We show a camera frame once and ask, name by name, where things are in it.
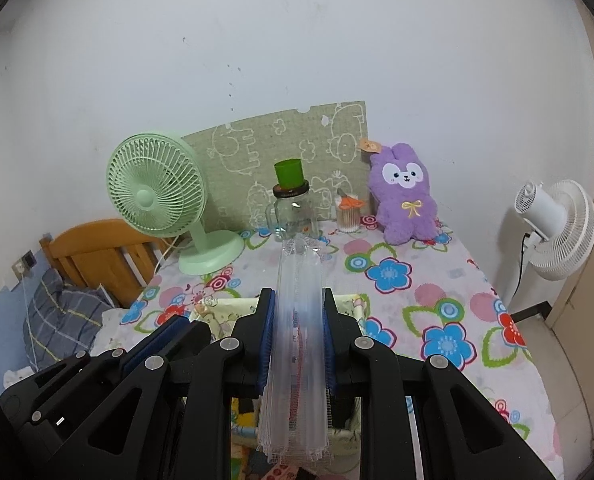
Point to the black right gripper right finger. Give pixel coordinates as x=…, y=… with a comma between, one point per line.
x=420, y=419

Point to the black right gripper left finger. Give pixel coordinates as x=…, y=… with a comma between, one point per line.
x=236, y=366

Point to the clear plastic bag roll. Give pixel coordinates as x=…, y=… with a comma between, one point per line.
x=294, y=414

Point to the colourful snack packet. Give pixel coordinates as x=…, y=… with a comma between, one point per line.
x=265, y=471

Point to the grey plaid pillow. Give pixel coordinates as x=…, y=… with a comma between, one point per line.
x=61, y=320

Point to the yellow cartoon fabric storage box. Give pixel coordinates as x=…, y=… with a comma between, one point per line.
x=344, y=419

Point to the floral tablecloth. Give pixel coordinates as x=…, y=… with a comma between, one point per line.
x=427, y=297

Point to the glass mason jar mug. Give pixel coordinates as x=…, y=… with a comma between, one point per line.
x=292, y=213

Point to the wooden chair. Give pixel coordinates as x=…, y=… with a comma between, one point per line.
x=108, y=253

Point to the cotton swab container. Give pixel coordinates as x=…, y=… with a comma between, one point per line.
x=348, y=211

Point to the green plastic cup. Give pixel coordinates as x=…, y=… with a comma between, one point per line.
x=289, y=173

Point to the green desk fan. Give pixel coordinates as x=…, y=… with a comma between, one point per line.
x=155, y=182

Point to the cartoon printed cardboard panel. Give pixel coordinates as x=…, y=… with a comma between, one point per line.
x=238, y=158

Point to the white standing fan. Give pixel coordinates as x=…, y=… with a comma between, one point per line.
x=560, y=237

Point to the purple plush bunny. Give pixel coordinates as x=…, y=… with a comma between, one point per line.
x=399, y=184

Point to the wall power outlet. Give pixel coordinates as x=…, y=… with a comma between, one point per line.
x=24, y=265

